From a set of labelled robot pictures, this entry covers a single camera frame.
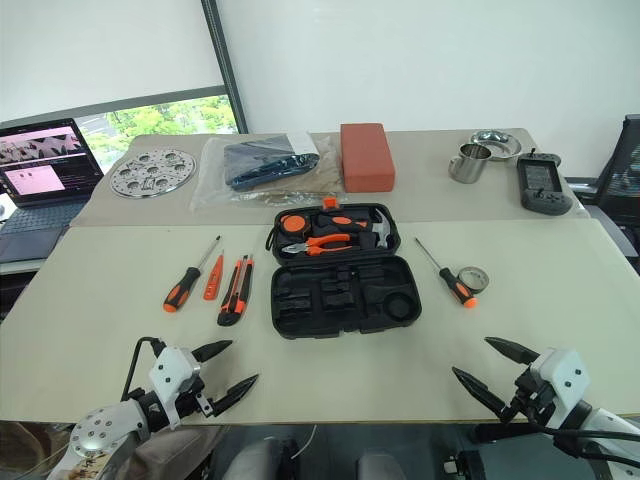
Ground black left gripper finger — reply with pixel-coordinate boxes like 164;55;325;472
192;339;235;365
212;373;261;418

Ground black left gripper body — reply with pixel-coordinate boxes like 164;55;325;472
174;367;221;421

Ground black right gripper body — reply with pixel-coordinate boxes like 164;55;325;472
502;367;555;421

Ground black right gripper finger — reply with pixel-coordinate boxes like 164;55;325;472
484;336;539;370
451;366;514;419

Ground orange black utility knife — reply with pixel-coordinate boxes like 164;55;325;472
217;254;255;328

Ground orange black screwdriver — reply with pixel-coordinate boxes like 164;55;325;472
413;237;476;310
163;235;222;314

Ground orange voltage tester pen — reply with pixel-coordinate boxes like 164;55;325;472
203;248;226;302

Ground grey tape roll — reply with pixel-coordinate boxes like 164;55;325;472
458;266;490;294

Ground black orange tool kit case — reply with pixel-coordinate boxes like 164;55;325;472
265;197;423;341

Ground orange black tape measure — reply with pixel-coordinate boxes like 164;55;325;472
272;213;314;237

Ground black handheld controller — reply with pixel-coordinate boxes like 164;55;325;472
516;148;573;216

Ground clear plastic bag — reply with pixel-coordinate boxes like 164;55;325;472
189;132;346;214

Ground steel claw hammer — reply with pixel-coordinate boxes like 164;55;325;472
312;208;394;249

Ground perforated steel steamer plate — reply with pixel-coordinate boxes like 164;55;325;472
108;147;194;200

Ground stainless steel cup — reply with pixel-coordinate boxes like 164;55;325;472
447;142;492;185

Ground dark blue packed item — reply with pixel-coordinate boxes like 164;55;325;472
222;135;321;193

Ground stainless steel dish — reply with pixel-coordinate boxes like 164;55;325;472
467;128;522;162

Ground black office chair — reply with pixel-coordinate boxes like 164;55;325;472
564;113;640;274

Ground red brown box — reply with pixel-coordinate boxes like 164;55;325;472
339;121;397;194

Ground dark laptop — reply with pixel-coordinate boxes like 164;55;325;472
0;117;105;264

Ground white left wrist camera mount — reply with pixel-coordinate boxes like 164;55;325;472
148;345;201;431

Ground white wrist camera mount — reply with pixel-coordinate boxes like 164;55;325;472
528;348;591;429
148;345;201;431

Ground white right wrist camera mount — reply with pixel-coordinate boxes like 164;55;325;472
528;348;591;429

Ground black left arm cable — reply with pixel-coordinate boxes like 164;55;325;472
119;337;166;401

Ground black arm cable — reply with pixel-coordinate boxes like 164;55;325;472
519;417;640;480
119;337;166;401

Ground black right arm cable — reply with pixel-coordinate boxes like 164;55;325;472
519;417;640;480

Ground thin white wire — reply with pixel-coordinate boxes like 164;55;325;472
294;424;317;461

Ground orange handled pliers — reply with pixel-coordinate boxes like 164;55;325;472
281;233;354;257

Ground dark grey window post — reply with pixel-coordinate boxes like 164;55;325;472
201;0;250;135

